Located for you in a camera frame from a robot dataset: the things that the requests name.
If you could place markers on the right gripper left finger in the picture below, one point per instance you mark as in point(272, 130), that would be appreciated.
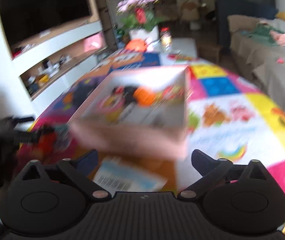
point(77, 171)

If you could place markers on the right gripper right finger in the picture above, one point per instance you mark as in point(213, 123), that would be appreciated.
point(212, 172)

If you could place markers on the white cardboard box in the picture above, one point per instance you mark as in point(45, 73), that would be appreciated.
point(155, 127)

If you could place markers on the blue barcode package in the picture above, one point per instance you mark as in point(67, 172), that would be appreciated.
point(120, 174)

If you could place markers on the pink orchid flower pot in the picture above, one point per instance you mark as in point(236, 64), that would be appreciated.
point(140, 21)

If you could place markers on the orange bowl toy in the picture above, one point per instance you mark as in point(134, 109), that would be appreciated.
point(137, 45)

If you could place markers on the beige dining chair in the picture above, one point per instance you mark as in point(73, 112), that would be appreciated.
point(189, 13)

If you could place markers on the green cloth on sofa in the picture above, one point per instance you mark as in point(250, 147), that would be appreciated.
point(261, 33)

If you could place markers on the colourful cartoon play mat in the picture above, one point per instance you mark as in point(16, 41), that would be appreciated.
point(227, 116)

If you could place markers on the grey sofa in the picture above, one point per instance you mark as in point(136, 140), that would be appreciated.
point(260, 63)

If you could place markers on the yellow pudding toy figure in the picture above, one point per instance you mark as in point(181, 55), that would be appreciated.
point(111, 107)

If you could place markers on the red haired doll figure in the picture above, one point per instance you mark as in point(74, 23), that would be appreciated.
point(42, 150)

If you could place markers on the yellow toy on shelf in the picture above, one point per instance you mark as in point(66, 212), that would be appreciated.
point(42, 79)

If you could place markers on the pink pig plush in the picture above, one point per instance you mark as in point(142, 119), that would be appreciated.
point(279, 38)

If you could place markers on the black television screen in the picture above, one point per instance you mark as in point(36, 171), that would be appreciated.
point(22, 19)

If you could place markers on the glass jar red lid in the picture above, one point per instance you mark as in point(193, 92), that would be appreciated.
point(166, 38)

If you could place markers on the black plush toy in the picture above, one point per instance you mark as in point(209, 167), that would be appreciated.
point(127, 93)

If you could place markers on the pink paper bag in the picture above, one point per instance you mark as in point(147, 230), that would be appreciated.
point(93, 42)

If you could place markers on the white tv shelf unit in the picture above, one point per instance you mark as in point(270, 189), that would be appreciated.
point(57, 52)

